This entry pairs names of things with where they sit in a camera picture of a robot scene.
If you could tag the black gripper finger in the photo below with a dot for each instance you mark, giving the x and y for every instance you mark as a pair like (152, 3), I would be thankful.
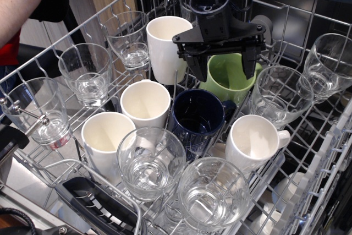
(249, 61)
(198, 65)

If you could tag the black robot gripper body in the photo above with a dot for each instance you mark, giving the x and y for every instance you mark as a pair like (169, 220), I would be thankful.
(219, 31)

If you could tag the tall white mug back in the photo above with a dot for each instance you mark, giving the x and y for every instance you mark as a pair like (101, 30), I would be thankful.
(167, 67)

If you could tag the green ceramic mug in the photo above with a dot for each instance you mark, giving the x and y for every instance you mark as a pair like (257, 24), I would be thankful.
(226, 79)

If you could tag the clear glass behind gripper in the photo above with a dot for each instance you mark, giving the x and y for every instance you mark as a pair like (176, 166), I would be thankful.
(187, 13)

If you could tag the clear glass right middle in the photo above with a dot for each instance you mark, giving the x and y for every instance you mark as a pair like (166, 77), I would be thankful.
(281, 95)

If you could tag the dark blue mug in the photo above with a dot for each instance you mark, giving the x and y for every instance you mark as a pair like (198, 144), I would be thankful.
(196, 117)

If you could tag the white mug middle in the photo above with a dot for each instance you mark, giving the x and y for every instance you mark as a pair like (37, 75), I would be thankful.
(146, 103)

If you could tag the clear glass back left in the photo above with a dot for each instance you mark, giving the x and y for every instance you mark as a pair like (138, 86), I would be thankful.
(126, 36)

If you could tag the clear glass far right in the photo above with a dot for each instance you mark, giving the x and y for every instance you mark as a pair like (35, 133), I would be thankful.
(328, 66)

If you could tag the clear glass front centre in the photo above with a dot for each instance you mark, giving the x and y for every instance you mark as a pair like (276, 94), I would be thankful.
(150, 162)

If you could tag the white mug front left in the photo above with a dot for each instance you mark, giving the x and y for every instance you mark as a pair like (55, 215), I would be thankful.
(101, 135)

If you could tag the clear glass front right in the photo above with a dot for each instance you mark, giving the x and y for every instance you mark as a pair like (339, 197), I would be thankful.
(213, 194)

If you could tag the clear glass far left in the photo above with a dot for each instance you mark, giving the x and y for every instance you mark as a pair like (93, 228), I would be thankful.
(35, 98)

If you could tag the white dishes lower rack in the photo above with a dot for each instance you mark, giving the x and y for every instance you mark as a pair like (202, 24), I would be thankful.
(274, 205)

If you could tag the black clamp with metal screw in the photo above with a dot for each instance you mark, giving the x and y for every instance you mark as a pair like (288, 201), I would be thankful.
(16, 139)

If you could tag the grey wire dishwasher rack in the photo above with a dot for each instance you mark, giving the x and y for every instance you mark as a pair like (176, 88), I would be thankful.
(321, 137)

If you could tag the white mug with handle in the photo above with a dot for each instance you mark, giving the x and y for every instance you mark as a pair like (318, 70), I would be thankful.
(252, 141)

